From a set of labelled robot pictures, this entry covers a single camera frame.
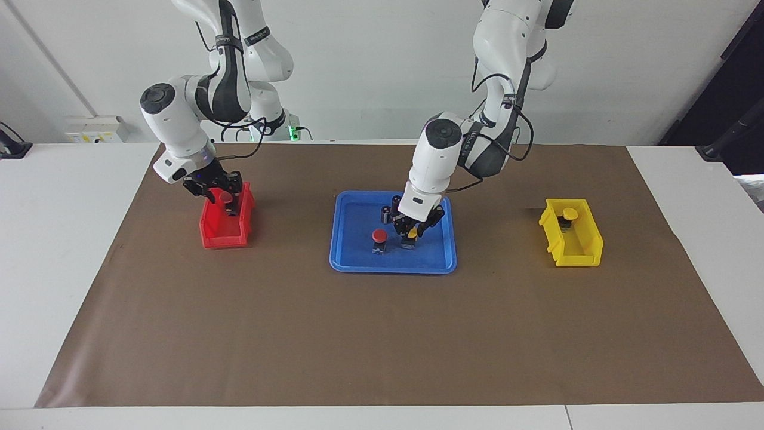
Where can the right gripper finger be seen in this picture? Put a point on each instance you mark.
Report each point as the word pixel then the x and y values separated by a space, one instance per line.
pixel 234 202
pixel 209 196

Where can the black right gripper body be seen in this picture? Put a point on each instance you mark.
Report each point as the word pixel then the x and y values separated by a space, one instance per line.
pixel 209 178

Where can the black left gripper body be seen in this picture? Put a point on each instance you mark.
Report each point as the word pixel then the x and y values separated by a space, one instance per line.
pixel 430 222

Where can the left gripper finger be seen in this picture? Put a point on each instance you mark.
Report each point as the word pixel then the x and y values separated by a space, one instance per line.
pixel 421 233
pixel 401 230

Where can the red push button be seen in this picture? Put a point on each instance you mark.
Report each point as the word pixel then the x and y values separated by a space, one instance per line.
pixel 379 235
pixel 225 196

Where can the yellow push button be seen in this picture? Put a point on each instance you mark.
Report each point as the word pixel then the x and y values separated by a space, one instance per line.
pixel 570 213
pixel 410 243

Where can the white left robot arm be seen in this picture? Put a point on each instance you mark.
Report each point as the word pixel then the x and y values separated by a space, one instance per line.
pixel 436 161

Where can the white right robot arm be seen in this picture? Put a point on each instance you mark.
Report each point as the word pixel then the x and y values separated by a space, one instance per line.
pixel 179 125

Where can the blue plastic tray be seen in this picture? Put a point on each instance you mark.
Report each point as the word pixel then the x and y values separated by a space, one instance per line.
pixel 358 260

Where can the red plastic bin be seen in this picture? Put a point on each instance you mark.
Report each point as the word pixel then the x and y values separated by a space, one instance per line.
pixel 212 233

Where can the brown table mat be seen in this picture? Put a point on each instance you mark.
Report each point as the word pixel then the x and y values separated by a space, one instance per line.
pixel 382 334

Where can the yellow plastic bin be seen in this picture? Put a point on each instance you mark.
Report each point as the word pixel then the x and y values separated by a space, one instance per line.
pixel 552 230

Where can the white power strip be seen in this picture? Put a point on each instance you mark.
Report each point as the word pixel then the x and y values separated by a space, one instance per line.
pixel 95 128

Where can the black stand pole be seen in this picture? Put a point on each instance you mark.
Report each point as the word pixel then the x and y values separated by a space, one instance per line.
pixel 725 143

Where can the black background panel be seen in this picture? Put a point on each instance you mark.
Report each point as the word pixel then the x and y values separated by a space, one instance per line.
pixel 734 89

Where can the black clamp mount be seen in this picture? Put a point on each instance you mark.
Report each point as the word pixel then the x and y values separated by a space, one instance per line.
pixel 12 149

